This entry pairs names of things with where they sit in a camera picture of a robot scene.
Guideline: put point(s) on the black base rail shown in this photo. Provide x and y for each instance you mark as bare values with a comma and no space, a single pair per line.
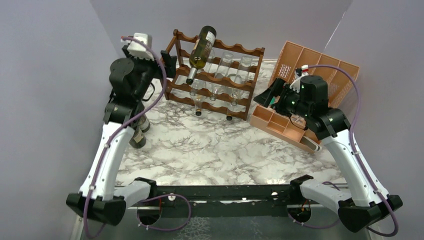
215,201

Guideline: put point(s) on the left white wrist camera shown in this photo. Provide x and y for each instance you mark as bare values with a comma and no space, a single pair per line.
139,51

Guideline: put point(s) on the clear bottle lower right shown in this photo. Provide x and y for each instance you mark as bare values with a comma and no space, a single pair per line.
233,94

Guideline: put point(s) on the orange plastic organizer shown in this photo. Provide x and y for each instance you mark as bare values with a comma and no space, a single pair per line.
320,93

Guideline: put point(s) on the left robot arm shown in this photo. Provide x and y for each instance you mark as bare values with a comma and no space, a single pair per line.
98,199

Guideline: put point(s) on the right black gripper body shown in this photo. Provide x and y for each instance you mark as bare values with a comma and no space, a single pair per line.
290,100

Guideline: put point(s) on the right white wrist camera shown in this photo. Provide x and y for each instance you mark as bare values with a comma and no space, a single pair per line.
299,73

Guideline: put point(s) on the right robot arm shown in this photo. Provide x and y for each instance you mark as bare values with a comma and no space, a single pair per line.
367,201

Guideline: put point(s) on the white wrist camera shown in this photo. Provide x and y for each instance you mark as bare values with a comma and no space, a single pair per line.
299,73
139,51

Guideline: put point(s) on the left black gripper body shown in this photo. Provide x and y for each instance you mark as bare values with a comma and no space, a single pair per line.
153,70

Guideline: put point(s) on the brown wooden wine rack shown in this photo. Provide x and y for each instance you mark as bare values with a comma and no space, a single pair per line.
183,70

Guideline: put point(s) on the clear bottle lower left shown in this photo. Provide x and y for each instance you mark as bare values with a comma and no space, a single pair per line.
197,98

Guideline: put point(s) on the green wine bottle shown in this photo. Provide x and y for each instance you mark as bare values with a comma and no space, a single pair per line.
143,124
138,139
201,51

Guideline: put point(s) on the clear bottle upper middle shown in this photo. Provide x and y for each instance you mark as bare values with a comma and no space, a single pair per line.
224,65

